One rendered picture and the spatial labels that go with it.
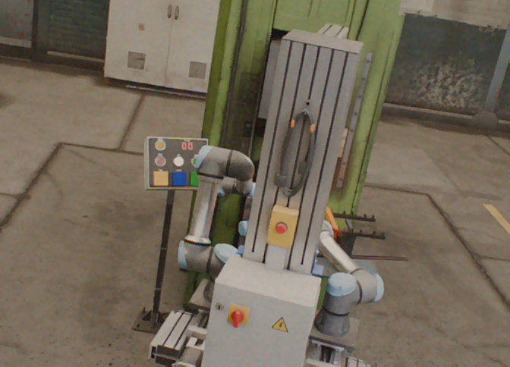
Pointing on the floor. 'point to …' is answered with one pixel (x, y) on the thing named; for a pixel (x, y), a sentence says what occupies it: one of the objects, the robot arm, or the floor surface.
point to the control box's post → (163, 252)
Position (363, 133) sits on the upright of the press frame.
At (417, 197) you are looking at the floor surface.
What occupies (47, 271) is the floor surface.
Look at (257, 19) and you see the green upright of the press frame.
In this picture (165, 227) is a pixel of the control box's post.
